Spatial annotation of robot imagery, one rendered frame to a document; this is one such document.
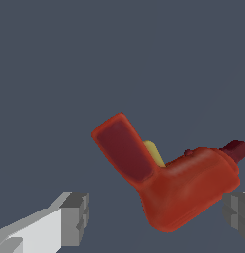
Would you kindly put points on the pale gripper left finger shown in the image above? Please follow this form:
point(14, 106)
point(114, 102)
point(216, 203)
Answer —
point(45, 227)

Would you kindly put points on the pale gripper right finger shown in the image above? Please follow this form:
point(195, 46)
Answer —
point(238, 210)

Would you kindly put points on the red toy power drill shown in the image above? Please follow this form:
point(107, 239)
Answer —
point(180, 194)

